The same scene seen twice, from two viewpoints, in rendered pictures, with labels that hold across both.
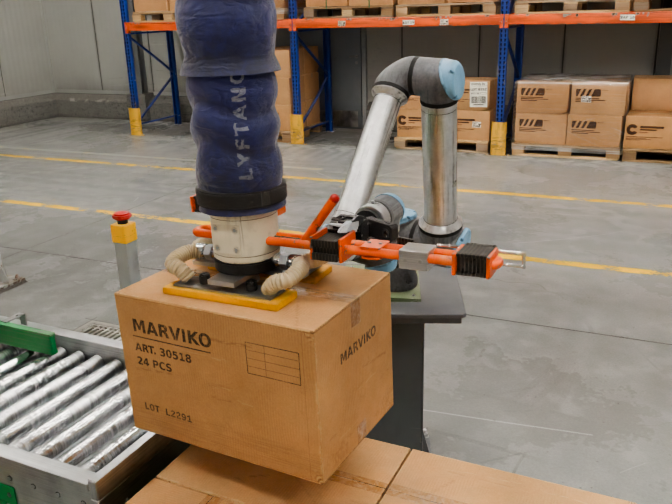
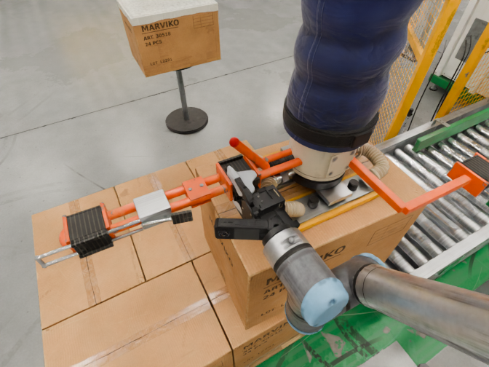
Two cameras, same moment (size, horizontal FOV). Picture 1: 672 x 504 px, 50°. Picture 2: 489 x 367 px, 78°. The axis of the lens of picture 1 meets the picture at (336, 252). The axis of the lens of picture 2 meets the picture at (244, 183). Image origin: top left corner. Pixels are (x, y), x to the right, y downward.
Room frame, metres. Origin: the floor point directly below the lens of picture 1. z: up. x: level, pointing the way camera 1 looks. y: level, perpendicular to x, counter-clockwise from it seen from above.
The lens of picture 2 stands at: (1.94, -0.40, 1.75)
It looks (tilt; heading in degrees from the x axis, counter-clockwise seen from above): 48 degrees down; 126
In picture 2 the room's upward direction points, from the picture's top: straight up
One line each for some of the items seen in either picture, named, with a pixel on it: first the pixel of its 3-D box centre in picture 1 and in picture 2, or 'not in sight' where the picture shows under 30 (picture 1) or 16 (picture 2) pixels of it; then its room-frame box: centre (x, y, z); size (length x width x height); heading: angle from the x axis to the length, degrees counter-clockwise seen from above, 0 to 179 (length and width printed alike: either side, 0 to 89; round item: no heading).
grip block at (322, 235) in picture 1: (333, 244); (238, 177); (1.63, 0.01, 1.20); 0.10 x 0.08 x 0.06; 153
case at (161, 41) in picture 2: not in sight; (172, 30); (0.13, 1.19, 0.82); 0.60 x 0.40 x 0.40; 64
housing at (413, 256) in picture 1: (417, 256); (153, 209); (1.53, -0.19, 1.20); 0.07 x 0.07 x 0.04; 63
